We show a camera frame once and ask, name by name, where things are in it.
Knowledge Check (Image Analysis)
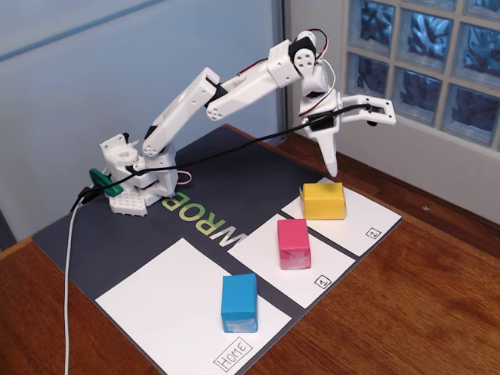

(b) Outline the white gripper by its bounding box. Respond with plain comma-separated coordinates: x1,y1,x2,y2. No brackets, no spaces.
298,87,345,178

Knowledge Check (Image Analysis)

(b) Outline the yellow paper box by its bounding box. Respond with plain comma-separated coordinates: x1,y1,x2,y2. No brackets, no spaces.
298,181,348,220

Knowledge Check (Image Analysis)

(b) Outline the pink paper box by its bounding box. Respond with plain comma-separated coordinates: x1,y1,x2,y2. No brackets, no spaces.
277,218,313,270

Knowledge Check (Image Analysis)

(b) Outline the blue paper box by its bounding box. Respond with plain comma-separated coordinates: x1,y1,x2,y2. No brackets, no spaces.
220,273,259,334

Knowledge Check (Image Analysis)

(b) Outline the white paper sheet marked HOME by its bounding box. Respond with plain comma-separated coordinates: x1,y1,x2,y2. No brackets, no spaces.
95,237,294,375

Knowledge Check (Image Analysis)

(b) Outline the white paper sheet marked 2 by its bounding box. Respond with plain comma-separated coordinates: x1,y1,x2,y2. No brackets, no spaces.
280,177,403,258

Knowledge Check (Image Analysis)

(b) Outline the white paper sheet marked 1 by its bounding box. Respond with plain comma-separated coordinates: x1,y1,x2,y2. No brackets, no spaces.
227,212,358,309

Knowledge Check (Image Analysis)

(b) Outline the glass block window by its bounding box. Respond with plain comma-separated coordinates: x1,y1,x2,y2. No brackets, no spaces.
345,0,500,148

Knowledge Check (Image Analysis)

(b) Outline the green clamp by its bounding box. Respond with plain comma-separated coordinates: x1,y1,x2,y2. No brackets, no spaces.
88,167,125,198

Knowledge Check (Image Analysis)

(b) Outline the black mat with WRO print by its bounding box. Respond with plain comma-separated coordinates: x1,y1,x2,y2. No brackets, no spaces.
31,123,403,375

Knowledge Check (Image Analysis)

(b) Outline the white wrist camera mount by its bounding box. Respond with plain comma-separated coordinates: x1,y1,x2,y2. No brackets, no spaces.
339,93,398,127

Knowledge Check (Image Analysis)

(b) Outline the red white black servo wire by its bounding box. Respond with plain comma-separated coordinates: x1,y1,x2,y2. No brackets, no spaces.
175,170,195,189
308,29,338,98

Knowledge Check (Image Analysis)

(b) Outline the black camera cable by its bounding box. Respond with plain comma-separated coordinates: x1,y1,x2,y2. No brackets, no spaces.
70,102,374,213

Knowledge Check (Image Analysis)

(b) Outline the white power cable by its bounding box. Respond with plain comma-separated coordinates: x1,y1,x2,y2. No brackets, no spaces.
62,197,85,375

